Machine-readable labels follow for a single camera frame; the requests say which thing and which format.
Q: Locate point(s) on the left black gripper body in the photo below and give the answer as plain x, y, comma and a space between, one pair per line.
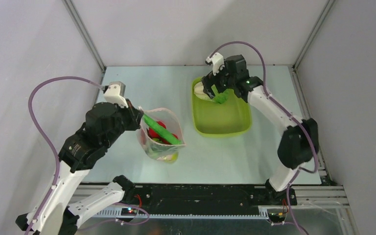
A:
127, 121

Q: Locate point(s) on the clear pink zip bag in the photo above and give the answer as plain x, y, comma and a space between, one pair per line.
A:
161, 123

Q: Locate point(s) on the yellow green pear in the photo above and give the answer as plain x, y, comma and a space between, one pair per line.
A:
168, 158

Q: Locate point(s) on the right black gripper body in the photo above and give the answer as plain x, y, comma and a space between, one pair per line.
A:
214, 85

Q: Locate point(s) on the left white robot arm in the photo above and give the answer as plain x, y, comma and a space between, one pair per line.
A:
55, 214

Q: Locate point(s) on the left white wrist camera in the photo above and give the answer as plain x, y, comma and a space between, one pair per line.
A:
114, 93

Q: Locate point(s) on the green lettuce head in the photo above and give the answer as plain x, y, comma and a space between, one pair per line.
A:
218, 98

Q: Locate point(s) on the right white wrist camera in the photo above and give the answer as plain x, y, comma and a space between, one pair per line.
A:
216, 60

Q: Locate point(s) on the green plastic tray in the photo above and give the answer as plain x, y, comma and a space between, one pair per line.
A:
210, 119

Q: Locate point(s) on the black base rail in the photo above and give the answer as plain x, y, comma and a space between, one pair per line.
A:
206, 199

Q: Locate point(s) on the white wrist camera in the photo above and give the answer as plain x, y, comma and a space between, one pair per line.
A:
114, 93
216, 60

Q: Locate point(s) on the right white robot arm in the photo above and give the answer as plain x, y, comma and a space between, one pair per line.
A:
299, 137

